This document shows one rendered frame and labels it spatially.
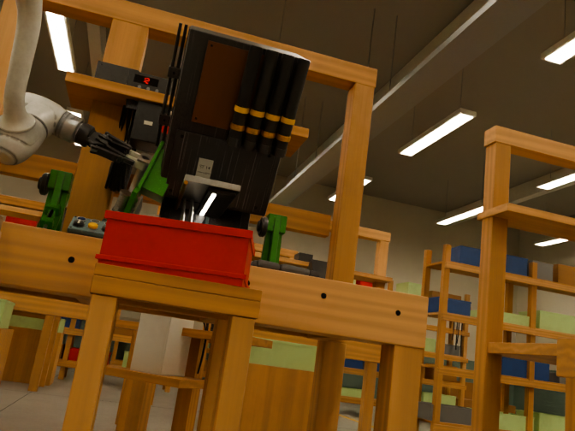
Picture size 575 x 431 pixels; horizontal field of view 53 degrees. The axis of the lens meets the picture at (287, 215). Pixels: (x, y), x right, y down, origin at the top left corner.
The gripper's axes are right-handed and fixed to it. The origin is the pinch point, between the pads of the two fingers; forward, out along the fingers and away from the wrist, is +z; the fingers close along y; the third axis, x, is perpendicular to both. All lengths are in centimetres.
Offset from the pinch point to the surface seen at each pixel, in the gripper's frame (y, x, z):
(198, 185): -24.3, -15.7, 21.5
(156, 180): -12.7, -4.1, 9.2
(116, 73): 34.8, -9.2, -23.4
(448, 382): 541, 439, 526
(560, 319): 390, 171, 469
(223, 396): -87, -11, 45
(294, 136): 39, -18, 46
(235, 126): -9.0, -30.4, 23.8
